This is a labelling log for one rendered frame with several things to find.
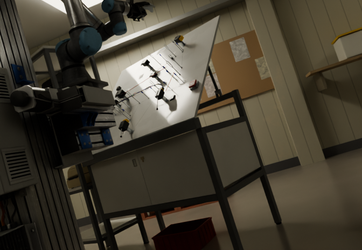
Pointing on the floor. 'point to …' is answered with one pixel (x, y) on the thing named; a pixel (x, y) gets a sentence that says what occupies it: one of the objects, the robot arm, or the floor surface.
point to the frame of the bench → (221, 195)
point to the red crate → (185, 235)
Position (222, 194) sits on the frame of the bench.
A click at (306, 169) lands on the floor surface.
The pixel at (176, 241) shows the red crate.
